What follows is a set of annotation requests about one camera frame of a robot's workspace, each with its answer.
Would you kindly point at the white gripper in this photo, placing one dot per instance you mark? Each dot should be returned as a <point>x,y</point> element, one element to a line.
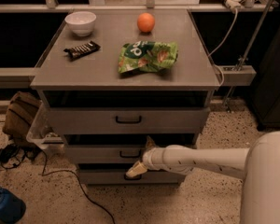
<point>149,158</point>

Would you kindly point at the dark chocolate bar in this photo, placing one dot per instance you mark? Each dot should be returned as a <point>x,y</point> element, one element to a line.
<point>82,50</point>

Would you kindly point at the brown backpack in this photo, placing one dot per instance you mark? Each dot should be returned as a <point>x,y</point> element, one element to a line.
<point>20,115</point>

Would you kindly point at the orange fruit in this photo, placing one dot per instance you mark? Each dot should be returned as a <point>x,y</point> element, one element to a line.
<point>145,22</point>

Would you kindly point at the dark cabinet at right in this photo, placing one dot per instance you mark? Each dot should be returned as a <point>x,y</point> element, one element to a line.
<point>265,92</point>

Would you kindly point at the green chip bag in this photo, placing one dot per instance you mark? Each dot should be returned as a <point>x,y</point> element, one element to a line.
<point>147,56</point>

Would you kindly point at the grey bottom drawer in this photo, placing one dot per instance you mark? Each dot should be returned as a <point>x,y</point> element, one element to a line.
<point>118,177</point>

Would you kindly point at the blue jug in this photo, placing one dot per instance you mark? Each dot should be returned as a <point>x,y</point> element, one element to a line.
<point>12,208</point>

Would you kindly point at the clear plastic bin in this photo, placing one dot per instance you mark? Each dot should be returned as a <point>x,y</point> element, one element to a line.
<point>41,133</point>

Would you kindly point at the metal stand pole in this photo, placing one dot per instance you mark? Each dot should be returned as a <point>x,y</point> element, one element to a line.
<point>239,75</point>

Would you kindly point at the white bowl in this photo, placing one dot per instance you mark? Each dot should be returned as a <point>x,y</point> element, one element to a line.
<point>81,23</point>

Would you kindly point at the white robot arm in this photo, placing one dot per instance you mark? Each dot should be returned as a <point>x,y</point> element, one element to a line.
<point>257,166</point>

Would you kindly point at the grey drawer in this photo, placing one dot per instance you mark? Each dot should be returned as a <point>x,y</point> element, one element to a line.
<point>118,177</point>
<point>104,154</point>
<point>127,120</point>

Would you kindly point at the grey drawer cabinet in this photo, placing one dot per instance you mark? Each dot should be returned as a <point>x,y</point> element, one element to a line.
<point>94,81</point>

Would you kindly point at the grey top drawer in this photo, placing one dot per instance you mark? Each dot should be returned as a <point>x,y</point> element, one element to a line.
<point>127,120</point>

